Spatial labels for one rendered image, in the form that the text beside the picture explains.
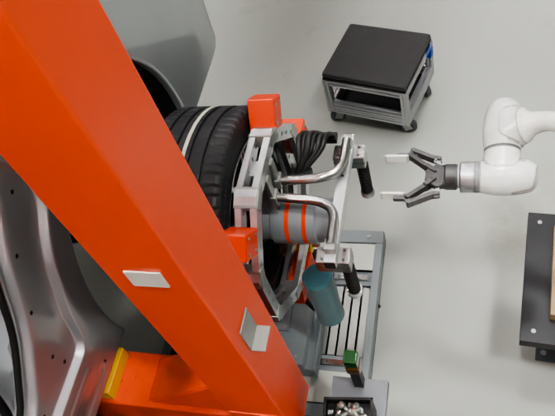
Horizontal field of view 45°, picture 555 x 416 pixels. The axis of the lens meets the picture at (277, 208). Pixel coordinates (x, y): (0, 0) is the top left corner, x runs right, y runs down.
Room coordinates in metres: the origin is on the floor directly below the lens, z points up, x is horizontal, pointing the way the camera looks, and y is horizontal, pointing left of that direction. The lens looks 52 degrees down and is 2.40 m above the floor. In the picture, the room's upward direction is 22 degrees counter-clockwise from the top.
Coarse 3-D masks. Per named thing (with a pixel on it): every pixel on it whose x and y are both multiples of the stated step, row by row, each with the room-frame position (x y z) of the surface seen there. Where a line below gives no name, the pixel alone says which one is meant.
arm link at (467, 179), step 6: (462, 162) 1.08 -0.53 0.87; (468, 162) 1.08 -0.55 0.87; (474, 162) 1.07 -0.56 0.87; (462, 168) 1.06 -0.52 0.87; (468, 168) 1.05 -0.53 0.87; (474, 168) 1.04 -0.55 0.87; (462, 174) 1.04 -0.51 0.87; (468, 174) 1.04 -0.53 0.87; (474, 174) 1.03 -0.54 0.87; (462, 180) 1.03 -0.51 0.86; (468, 180) 1.03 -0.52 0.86; (474, 180) 1.02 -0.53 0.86; (462, 186) 1.02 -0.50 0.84; (468, 186) 1.02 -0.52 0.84; (474, 186) 1.01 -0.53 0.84; (468, 192) 1.02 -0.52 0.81; (474, 192) 1.01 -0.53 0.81
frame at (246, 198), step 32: (256, 128) 1.27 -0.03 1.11; (288, 128) 1.33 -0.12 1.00; (288, 160) 1.37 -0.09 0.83; (256, 192) 1.06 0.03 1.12; (288, 192) 1.34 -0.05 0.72; (256, 224) 1.00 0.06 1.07; (256, 256) 0.95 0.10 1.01; (288, 256) 1.17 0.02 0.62; (256, 288) 0.91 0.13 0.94; (288, 288) 1.06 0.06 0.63
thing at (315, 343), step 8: (312, 328) 1.15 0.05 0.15; (320, 328) 1.13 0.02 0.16; (312, 336) 1.12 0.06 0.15; (320, 336) 1.10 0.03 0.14; (312, 344) 1.09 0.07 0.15; (320, 344) 1.08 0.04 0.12; (312, 352) 1.06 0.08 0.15; (320, 352) 1.06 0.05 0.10; (312, 360) 1.03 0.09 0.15; (312, 368) 0.99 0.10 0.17; (312, 376) 0.99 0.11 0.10
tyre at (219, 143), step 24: (168, 120) 1.38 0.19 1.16; (192, 120) 1.34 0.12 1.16; (216, 120) 1.31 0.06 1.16; (240, 120) 1.29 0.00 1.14; (192, 144) 1.24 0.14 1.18; (216, 144) 1.20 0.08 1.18; (240, 144) 1.24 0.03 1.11; (192, 168) 1.16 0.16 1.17; (216, 168) 1.13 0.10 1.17; (216, 192) 1.08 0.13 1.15; (216, 216) 1.03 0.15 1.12
